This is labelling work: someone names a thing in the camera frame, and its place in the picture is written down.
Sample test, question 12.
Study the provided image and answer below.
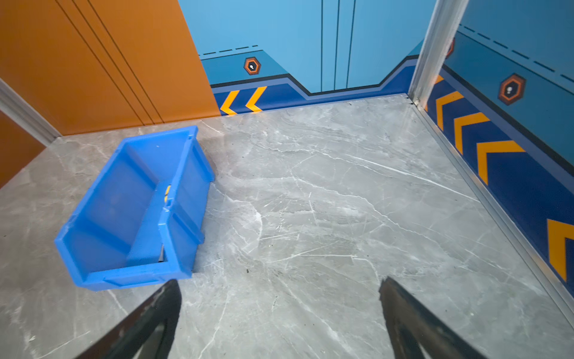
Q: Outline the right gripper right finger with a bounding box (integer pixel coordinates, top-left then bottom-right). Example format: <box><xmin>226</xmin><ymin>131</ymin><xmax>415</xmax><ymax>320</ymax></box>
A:
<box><xmin>379</xmin><ymin>277</ymin><xmax>484</xmax><ymax>358</ymax></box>

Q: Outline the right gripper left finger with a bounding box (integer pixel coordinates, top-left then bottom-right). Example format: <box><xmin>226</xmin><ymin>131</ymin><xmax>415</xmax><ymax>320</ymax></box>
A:
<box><xmin>78</xmin><ymin>280</ymin><xmax>182</xmax><ymax>358</ymax></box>

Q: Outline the blue plastic bin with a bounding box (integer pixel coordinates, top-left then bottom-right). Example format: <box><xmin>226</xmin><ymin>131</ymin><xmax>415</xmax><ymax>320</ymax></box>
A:
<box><xmin>55</xmin><ymin>126</ymin><xmax>215</xmax><ymax>291</ymax></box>

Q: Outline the left aluminium corner post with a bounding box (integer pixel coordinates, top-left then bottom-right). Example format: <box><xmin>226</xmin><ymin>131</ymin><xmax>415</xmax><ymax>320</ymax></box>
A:
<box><xmin>0</xmin><ymin>79</ymin><xmax>62</xmax><ymax>147</ymax></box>

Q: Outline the aluminium corner post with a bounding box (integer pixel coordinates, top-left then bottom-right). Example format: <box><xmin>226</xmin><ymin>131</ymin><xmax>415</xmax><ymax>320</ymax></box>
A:
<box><xmin>0</xmin><ymin>79</ymin><xmax>62</xmax><ymax>147</ymax></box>
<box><xmin>407</xmin><ymin>0</ymin><xmax>469</xmax><ymax>109</ymax></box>

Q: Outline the right aluminium corner post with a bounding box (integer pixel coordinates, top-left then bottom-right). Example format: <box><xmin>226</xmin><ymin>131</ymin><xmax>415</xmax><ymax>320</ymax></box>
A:
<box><xmin>407</xmin><ymin>0</ymin><xmax>469</xmax><ymax>109</ymax></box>

